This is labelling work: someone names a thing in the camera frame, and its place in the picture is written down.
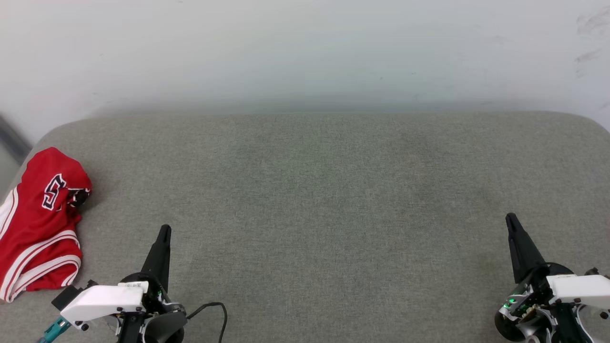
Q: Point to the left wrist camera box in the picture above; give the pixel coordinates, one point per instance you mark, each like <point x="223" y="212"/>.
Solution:
<point x="66" y="297"/>

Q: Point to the red basketball jersey white trim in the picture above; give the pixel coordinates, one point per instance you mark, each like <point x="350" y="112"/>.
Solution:
<point x="38" y="238"/>

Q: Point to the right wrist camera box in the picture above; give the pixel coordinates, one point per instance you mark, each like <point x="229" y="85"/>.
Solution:
<point x="595" y="272"/>

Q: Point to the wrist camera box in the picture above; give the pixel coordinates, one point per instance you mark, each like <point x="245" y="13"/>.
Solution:
<point x="66" y="297"/>
<point x="595" y="272"/>

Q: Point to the grey metal wall rail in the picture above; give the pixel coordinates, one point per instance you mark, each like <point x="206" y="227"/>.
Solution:
<point x="12" y="138"/>

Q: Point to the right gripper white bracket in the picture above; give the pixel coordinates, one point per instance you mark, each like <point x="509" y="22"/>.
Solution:
<point x="572" y="288"/>

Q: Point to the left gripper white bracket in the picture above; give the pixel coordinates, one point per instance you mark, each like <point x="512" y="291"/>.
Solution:
<point x="105" y="300"/>

